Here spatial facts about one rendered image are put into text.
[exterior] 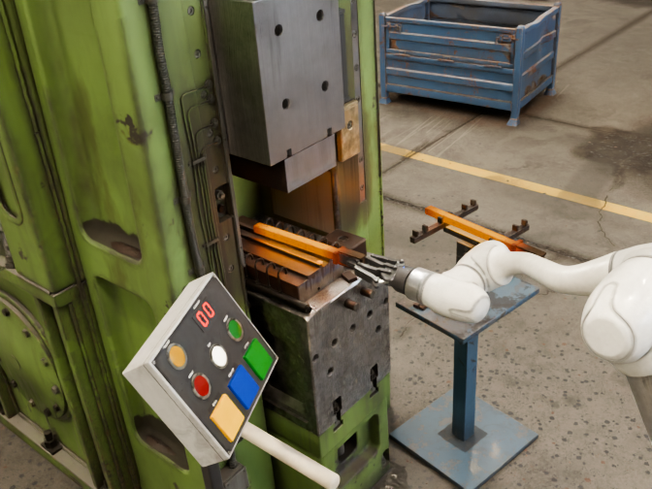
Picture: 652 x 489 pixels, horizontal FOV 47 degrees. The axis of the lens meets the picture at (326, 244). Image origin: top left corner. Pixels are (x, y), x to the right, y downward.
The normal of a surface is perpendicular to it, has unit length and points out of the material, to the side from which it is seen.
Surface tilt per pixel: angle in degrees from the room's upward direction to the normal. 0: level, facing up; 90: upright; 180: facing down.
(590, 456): 0
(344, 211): 90
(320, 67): 90
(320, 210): 90
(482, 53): 89
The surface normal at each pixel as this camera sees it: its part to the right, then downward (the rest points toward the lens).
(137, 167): -0.64, 0.41
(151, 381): -0.25, 0.50
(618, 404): -0.07, -0.86
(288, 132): 0.77, 0.28
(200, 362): 0.80, -0.36
